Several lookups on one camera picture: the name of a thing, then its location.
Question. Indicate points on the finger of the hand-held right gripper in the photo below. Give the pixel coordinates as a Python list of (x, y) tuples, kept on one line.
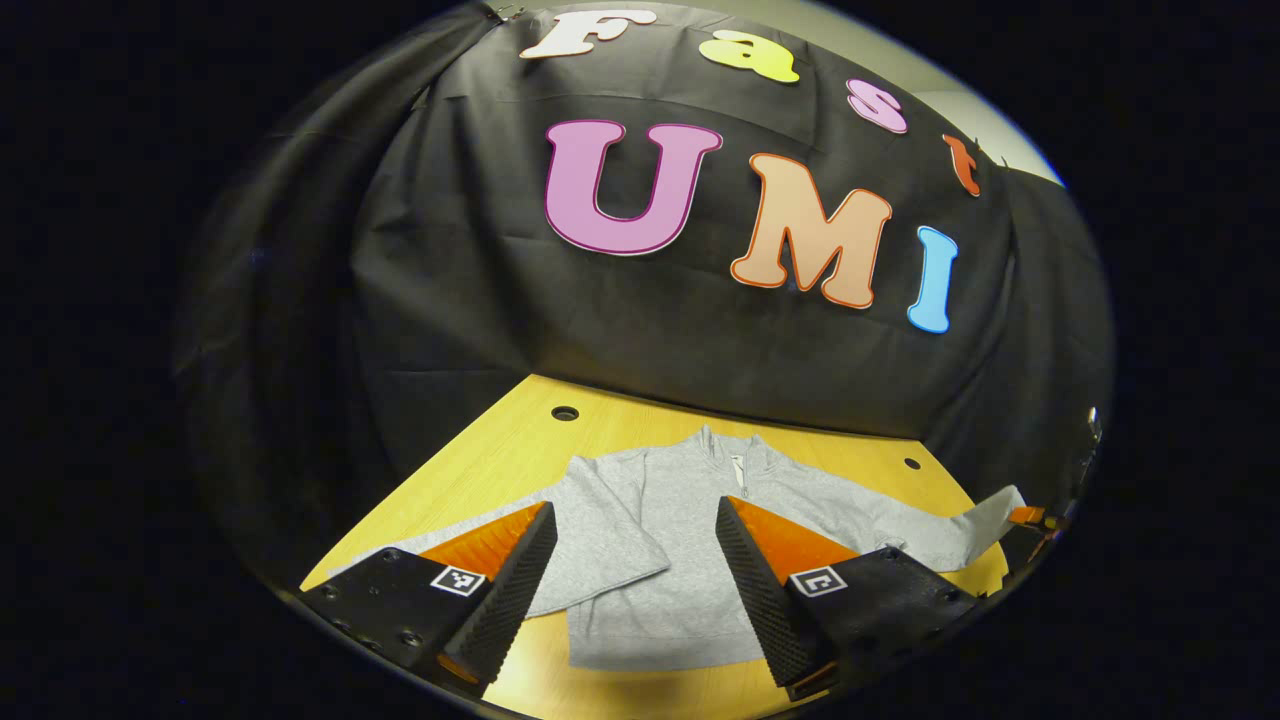
[(1025, 516)]

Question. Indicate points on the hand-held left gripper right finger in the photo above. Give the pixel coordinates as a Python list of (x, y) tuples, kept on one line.
[(765, 600)]

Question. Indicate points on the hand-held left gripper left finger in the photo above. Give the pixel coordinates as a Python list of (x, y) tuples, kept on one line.
[(510, 600)]

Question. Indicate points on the grey zip-neck sweater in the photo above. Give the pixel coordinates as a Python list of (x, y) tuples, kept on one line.
[(650, 520)]

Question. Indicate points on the black backdrop cloth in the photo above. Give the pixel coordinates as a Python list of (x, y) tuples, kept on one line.
[(650, 330)]

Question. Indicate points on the small metal clip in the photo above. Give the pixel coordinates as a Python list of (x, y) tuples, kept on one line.
[(503, 12)]

